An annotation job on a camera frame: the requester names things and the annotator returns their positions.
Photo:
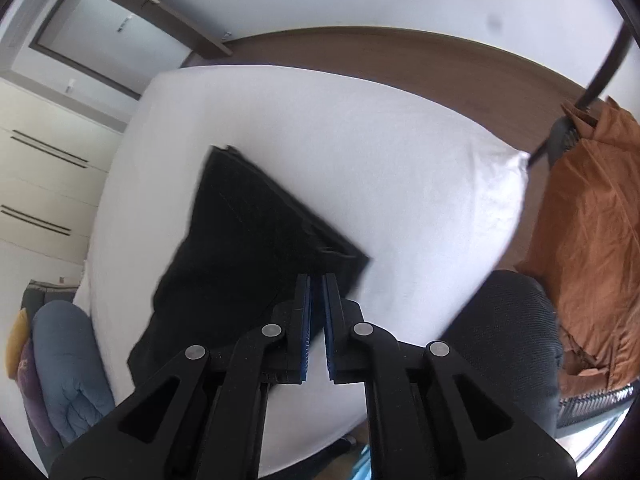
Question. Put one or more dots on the white bed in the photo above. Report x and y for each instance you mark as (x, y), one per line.
(320, 170)

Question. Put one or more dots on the purple cushion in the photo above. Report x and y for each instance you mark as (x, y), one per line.
(32, 400)

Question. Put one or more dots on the orange cloth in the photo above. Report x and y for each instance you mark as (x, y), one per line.
(590, 240)

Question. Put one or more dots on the wooden headboard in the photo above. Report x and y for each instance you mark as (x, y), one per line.
(410, 65)

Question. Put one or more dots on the cream wardrobe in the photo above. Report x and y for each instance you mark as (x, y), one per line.
(45, 185)

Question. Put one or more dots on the blue-grey pillow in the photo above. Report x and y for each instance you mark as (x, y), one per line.
(70, 365)

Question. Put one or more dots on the person's dark trouser leg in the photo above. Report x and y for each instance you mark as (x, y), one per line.
(505, 340)

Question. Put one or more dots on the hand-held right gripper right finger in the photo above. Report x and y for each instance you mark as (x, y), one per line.
(330, 327)

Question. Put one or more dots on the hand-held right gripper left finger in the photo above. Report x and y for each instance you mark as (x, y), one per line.
(304, 327)

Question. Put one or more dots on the black pants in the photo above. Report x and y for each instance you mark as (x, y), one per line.
(240, 250)

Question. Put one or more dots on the black pole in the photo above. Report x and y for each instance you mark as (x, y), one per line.
(585, 90)

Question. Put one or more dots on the yellow cushion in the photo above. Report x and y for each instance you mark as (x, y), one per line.
(16, 342)

